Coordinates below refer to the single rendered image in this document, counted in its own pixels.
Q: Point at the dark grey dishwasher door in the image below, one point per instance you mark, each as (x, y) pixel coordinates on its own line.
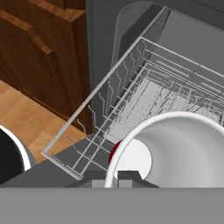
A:
(43, 175)

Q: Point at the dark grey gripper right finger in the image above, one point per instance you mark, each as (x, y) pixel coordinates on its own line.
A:
(128, 176)

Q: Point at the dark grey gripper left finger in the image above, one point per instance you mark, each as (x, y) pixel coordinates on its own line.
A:
(94, 178)

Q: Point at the brown wooden cupboard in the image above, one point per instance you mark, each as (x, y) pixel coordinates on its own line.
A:
(43, 58)

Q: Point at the grey dishwasher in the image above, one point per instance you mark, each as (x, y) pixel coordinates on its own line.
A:
(102, 29)

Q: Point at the black round thing white rim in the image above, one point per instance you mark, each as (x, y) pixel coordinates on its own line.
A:
(8, 157)

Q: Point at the white bowl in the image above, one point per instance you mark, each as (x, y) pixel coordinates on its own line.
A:
(186, 151)

